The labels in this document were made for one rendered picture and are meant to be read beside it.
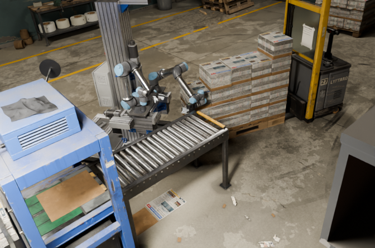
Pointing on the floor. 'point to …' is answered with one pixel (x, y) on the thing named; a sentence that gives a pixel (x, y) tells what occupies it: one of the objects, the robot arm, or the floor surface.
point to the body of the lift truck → (321, 100)
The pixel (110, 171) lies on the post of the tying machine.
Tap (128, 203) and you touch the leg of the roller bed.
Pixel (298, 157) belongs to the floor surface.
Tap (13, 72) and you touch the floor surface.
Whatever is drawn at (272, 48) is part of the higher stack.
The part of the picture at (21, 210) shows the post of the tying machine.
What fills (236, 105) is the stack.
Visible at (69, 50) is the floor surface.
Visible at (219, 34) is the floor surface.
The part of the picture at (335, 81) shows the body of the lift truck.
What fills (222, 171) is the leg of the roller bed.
